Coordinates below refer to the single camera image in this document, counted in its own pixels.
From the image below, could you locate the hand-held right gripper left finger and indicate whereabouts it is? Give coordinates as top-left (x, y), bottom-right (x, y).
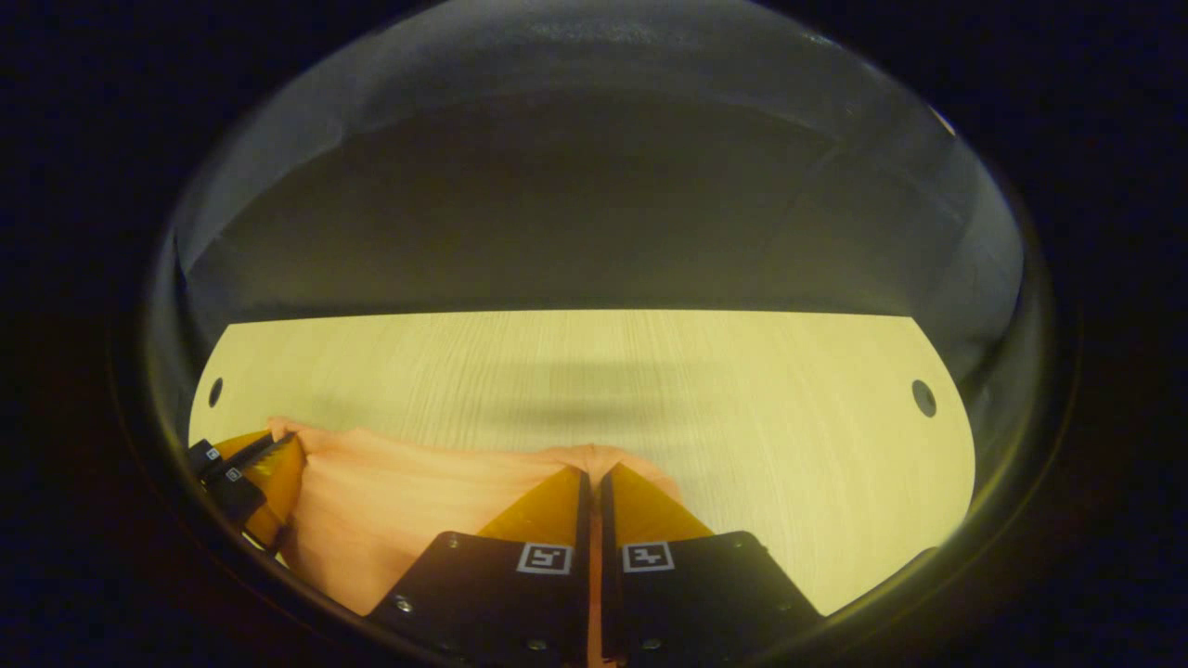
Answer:
top-left (367, 467), bottom-right (593, 668)

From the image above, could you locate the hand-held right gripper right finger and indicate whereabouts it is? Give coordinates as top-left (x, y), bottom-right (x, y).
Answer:
top-left (600, 462), bottom-right (823, 665)

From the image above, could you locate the orange T-shirt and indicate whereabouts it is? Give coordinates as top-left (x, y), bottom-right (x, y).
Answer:
top-left (267, 417), bottom-right (683, 668)

